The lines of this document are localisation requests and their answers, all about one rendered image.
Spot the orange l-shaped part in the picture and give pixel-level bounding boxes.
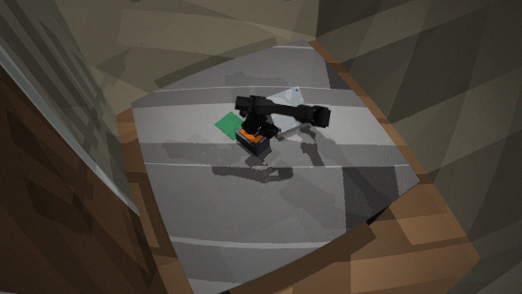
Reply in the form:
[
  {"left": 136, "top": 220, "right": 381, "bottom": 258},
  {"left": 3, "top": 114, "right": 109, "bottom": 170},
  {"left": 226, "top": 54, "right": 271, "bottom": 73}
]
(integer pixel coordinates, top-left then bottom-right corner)
[{"left": 239, "top": 128, "right": 264, "bottom": 145}]

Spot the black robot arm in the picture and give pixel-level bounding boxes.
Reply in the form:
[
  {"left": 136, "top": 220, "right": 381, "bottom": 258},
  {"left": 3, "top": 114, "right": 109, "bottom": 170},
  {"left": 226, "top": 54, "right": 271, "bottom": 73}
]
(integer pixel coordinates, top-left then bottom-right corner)
[{"left": 235, "top": 95, "right": 331, "bottom": 135}]

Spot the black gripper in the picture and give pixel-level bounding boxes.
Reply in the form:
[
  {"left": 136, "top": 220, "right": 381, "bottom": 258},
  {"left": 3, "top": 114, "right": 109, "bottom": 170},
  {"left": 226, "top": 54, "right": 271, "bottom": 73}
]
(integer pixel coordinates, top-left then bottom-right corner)
[{"left": 239, "top": 110, "right": 279, "bottom": 139}]

